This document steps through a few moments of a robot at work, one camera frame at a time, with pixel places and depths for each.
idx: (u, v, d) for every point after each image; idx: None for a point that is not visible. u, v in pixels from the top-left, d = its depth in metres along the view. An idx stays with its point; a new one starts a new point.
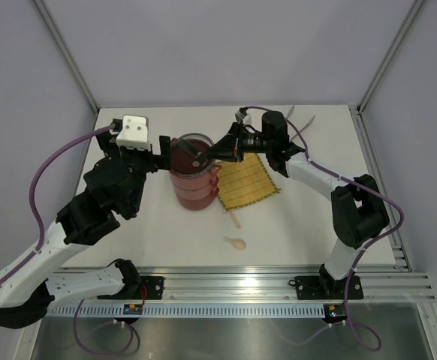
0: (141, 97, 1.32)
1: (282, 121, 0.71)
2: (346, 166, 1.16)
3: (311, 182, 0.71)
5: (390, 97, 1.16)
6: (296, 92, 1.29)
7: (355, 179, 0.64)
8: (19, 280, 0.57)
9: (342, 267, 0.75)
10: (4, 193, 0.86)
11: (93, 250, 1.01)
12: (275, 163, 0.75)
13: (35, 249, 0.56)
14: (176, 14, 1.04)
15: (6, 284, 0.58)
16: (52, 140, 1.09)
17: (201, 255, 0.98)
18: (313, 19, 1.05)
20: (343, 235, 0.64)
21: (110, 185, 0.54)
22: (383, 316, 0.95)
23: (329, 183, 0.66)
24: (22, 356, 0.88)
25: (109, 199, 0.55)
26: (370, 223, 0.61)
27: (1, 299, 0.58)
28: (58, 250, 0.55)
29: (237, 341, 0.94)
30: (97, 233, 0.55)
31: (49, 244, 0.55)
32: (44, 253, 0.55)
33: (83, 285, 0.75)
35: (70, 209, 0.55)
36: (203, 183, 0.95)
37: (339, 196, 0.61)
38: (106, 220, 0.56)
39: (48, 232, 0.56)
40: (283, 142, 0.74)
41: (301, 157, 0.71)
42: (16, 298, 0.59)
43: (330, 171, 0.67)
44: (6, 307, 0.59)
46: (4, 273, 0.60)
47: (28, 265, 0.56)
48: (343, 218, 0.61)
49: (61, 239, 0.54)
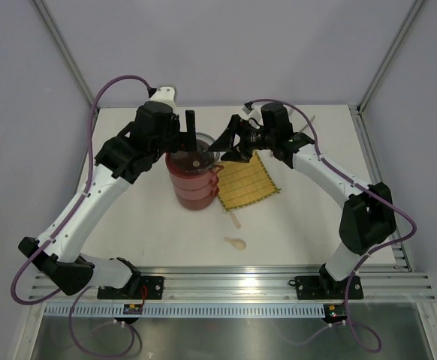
0: (142, 97, 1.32)
1: (281, 109, 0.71)
2: (347, 166, 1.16)
3: (317, 178, 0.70)
5: (390, 97, 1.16)
6: (296, 92, 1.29)
7: (370, 188, 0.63)
8: (76, 226, 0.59)
9: (343, 268, 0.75)
10: (5, 192, 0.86)
11: (95, 247, 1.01)
12: (280, 152, 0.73)
13: (84, 192, 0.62)
14: (176, 13, 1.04)
15: (61, 234, 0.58)
16: (52, 140, 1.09)
17: (200, 253, 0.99)
18: (313, 19, 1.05)
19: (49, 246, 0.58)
20: (346, 238, 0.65)
21: (160, 118, 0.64)
22: (384, 316, 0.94)
23: (342, 188, 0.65)
24: (22, 355, 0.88)
25: (155, 135, 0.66)
26: (378, 232, 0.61)
27: (61, 251, 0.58)
28: (109, 185, 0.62)
29: (237, 341, 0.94)
30: (139, 166, 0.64)
31: (97, 184, 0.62)
32: (96, 191, 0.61)
33: (110, 268, 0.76)
35: (110, 149, 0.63)
36: (203, 182, 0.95)
37: (354, 207, 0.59)
38: (146, 154, 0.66)
39: (95, 175, 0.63)
40: (286, 133, 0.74)
41: (310, 151, 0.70)
42: (71, 252, 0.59)
43: (345, 175, 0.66)
44: (64, 261, 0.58)
46: (52, 229, 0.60)
47: (82, 208, 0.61)
48: (351, 227, 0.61)
49: (109, 175, 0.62)
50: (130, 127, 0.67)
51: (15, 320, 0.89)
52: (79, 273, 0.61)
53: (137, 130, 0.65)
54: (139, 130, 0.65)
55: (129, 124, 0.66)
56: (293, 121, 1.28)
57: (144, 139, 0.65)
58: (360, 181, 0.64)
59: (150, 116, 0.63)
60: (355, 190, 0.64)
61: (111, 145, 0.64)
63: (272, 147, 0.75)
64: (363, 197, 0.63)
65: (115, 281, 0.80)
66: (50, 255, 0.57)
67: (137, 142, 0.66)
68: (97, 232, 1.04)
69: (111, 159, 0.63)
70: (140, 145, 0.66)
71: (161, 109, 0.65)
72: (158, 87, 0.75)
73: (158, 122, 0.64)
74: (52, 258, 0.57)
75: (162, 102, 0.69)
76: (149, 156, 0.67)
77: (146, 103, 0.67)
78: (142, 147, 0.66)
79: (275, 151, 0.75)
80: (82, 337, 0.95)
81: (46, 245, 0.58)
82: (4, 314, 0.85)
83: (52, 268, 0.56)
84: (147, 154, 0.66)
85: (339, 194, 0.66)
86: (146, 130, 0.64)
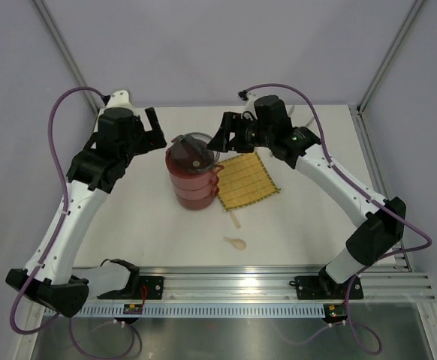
0: (142, 97, 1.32)
1: (278, 103, 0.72)
2: (346, 166, 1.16)
3: (325, 186, 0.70)
5: (390, 97, 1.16)
6: (296, 91, 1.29)
7: (386, 204, 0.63)
8: (61, 246, 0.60)
9: (346, 271, 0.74)
10: (5, 192, 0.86)
11: (95, 247, 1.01)
12: (282, 151, 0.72)
13: (64, 211, 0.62)
14: (176, 13, 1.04)
15: (49, 257, 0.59)
16: (52, 140, 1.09)
17: (200, 253, 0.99)
18: (312, 19, 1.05)
19: (40, 271, 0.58)
20: (353, 250, 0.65)
21: (121, 124, 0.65)
22: (384, 317, 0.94)
23: (359, 205, 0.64)
24: (22, 355, 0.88)
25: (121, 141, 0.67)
26: (385, 244, 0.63)
27: (52, 274, 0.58)
28: (87, 199, 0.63)
29: (237, 341, 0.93)
30: (113, 174, 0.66)
31: (75, 201, 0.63)
32: (75, 208, 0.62)
33: (104, 275, 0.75)
35: (80, 163, 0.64)
36: (203, 182, 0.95)
37: (372, 229, 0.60)
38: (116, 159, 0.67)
39: (70, 191, 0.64)
40: (284, 129, 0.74)
41: (320, 157, 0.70)
42: (64, 273, 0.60)
43: (360, 190, 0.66)
44: (58, 283, 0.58)
46: (38, 256, 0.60)
47: (64, 227, 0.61)
48: (366, 246, 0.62)
49: (85, 188, 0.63)
50: (94, 137, 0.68)
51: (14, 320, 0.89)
52: (75, 292, 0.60)
53: (102, 140, 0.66)
54: (103, 139, 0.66)
55: (93, 135, 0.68)
56: (293, 121, 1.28)
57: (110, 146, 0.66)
58: (376, 197, 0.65)
59: (113, 123, 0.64)
60: (371, 207, 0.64)
61: (79, 160, 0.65)
63: (272, 145, 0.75)
64: (381, 214, 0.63)
65: (116, 280, 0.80)
66: (43, 280, 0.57)
67: (105, 151, 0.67)
68: (97, 232, 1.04)
69: (82, 172, 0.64)
70: (107, 153, 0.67)
71: (121, 115, 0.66)
72: (110, 93, 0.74)
73: (120, 128, 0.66)
74: (44, 282, 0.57)
75: (120, 107, 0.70)
76: (121, 162, 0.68)
77: (105, 112, 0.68)
78: (111, 154, 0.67)
79: (276, 149, 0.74)
80: (82, 337, 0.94)
81: (37, 271, 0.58)
82: (4, 314, 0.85)
83: (47, 291, 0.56)
84: (119, 160, 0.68)
85: (351, 206, 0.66)
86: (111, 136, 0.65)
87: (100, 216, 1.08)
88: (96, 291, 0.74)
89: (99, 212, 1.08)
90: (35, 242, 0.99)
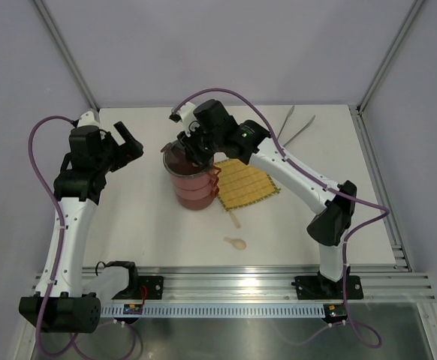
0: (142, 97, 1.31)
1: (216, 105, 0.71)
2: (347, 167, 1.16)
3: (284, 181, 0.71)
5: (390, 97, 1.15)
6: (296, 92, 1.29)
7: (341, 190, 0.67)
8: (69, 260, 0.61)
9: (335, 267, 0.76)
10: (4, 191, 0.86)
11: (96, 247, 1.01)
12: (235, 148, 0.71)
13: (61, 225, 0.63)
14: (176, 13, 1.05)
15: (61, 272, 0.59)
16: (51, 141, 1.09)
17: (201, 253, 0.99)
18: (313, 19, 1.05)
19: (53, 288, 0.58)
20: (314, 233, 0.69)
21: (91, 138, 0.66)
22: (384, 316, 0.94)
23: (317, 195, 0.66)
24: (22, 356, 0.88)
25: (94, 154, 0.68)
26: (343, 226, 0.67)
27: (67, 287, 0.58)
28: (82, 212, 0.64)
29: (237, 341, 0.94)
30: (98, 184, 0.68)
31: (70, 214, 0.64)
32: (72, 220, 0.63)
33: (107, 281, 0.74)
35: (64, 183, 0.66)
36: (203, 182, 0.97)
37: (334, 218, 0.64)
38: (94, 169, 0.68)
39: (62, 207, 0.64)
40: (229, 127, 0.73)
41: (274, 152, 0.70)
42: (77, 285, 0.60)
43: (317, 180, 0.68)
44: (75, 295, 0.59)
46: (47, 274, 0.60)
47: (66, 239, 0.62)
48: (328, 232, 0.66)
49: (77, 201, 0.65)
50: (68, 158, 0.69)
51: (15, 322, 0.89)
52: (89, 304, 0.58)
53: (76, 158, 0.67)
54: (75, 155, 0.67)
55: (67, 155, 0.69)
56: (293, 122, 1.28)
57: (85, 160, 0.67)
58: (332, 185, 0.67)
59: (83, 139, 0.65)
60: (329, 195, 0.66)
61: (59, 180, 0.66)
63: (223, 146, 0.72)
64: (338, 201, 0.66)
65: (120, 280, 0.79)
66: (58, 295, 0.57)
67: (82, 166, 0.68)
68: (97, 233, 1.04)
69: (67, 190, 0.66)
70: (83, 167, 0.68)
71: (89, 130, 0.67)
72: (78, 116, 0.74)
73: (91, 142, 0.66)
74: (61, 295, 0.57)
75: (89, 125, 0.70)
76: (102, 171, 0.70)
77: (71, 131, 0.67)
78: (88, 167, 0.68)
79: (227, 149, 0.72)
80: (81, 339, 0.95)
81: (51, 289, 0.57)
82: (4, 314, 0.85)
83: (67, 302, 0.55)
84: (99, 169, 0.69)
85: (312, 199, 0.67)
86: (85, 151, 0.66)
87: (100, 217, 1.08)
88: (106, 298, 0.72)
89: (99, 213, 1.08)
90: (35, 242, 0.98)
